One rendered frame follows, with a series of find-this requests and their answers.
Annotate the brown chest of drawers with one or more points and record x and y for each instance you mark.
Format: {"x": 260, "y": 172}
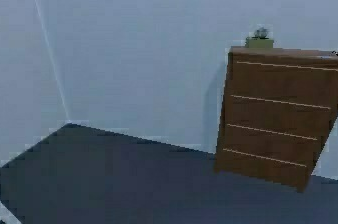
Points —
{"x": 277, "y": 113}

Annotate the small plant in green pot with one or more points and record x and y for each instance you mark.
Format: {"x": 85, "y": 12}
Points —
{"x": 259, "y": 40}

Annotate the small black object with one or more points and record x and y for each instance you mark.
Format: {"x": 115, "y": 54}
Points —
{"x": 335, "y": 53}

